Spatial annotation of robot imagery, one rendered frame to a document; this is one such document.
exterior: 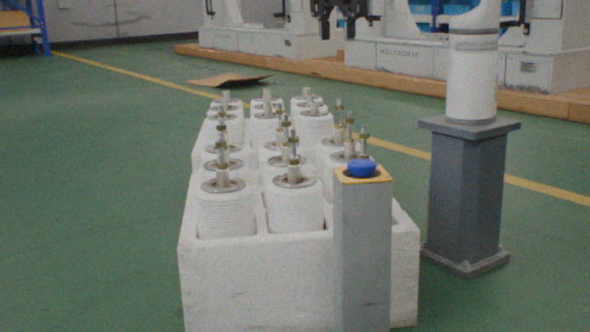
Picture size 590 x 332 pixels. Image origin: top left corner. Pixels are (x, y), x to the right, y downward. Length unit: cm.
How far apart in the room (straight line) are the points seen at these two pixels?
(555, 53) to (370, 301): 211
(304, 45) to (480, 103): 312
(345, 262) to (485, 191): 46
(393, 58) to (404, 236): 252
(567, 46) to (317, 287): 214
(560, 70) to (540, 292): 178
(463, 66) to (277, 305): 56
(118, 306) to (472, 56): 81
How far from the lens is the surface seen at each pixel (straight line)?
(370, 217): 79
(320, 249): 94
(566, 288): 123
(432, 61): 322
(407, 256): 98
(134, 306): 115
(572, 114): 268
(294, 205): 93
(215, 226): 94
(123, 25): 739
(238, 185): 95
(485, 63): 114
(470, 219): 119
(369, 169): 78
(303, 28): 420
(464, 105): 115
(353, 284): 82
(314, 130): 146
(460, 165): 115
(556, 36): 286
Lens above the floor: 56
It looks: 17 degrees down
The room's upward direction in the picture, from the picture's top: 2 degrees counter-clockwise
